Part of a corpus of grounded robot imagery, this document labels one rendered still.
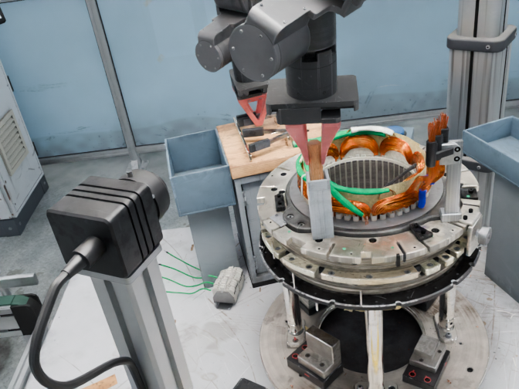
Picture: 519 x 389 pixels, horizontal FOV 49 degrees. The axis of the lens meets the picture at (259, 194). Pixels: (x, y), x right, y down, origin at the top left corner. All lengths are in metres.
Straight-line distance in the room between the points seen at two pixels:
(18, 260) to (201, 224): 1.95
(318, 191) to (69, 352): 0.64
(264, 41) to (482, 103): 0.76
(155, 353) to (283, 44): 0.31
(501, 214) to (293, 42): 0.63
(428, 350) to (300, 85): 0.51
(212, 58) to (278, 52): 0.46
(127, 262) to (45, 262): 2.57
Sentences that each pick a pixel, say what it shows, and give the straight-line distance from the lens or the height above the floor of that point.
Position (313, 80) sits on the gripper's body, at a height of 1.32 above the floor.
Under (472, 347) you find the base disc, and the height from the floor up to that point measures 0.80.
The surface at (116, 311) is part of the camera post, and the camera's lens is 0.35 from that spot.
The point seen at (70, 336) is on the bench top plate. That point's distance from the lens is 1.19.
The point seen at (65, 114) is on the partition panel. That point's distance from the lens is 3.40.
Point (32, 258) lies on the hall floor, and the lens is 2.94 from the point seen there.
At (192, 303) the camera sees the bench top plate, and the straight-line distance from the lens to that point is 1.16.
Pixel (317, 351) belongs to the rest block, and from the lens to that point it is 0.95.
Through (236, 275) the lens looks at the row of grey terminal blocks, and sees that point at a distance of 1.14.
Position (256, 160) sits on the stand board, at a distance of 1.01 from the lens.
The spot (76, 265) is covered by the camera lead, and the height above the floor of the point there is 1.38.
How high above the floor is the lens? 1.54
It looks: 32 degrees down
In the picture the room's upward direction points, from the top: 9 degrees counter-clockwise
